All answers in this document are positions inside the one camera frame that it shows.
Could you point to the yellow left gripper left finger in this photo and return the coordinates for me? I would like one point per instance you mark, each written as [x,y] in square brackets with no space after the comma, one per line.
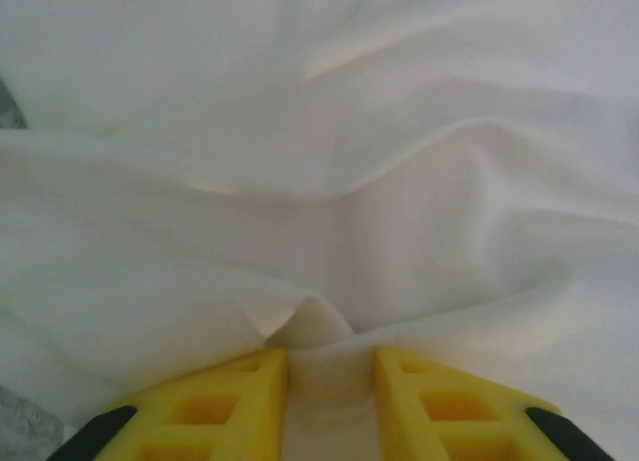
[259,406]

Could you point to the white t-shirt with red print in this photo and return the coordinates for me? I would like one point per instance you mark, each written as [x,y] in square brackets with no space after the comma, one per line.
[319,156]

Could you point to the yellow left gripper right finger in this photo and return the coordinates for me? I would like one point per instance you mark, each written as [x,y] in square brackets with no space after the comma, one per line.
[399,406]

